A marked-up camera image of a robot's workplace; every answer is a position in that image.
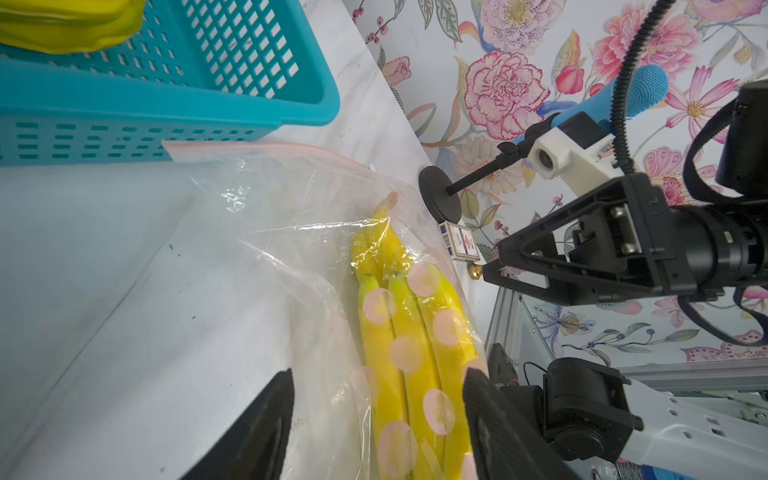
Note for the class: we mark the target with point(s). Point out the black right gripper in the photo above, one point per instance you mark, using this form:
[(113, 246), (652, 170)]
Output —
[(617, 242)]

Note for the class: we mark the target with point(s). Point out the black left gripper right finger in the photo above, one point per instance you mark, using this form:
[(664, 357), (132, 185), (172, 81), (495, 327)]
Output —
[(504, 443)]

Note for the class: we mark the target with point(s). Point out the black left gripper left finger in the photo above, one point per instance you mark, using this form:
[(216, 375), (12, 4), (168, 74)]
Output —
[(255, 445)]

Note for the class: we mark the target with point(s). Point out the pink dotted zip bag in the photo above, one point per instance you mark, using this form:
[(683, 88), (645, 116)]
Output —
[(263, 263)]

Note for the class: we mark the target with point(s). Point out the yellow banana bunch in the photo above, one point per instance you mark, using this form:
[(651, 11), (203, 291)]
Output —
[(69, 26)]

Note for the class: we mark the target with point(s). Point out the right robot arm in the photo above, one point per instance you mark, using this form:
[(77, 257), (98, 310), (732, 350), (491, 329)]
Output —
[(724, 230)]

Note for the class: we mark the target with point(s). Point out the blue microphone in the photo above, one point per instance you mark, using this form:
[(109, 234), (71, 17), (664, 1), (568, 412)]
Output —
[(441, 195)]

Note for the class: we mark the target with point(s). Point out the small printed card box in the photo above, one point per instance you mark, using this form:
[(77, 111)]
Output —
[(459, 242)]

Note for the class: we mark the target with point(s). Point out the teal plastic basket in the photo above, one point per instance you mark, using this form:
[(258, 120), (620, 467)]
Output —
[(195, 71)]

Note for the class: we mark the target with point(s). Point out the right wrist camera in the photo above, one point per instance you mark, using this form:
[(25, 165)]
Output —
[(578, 151)]

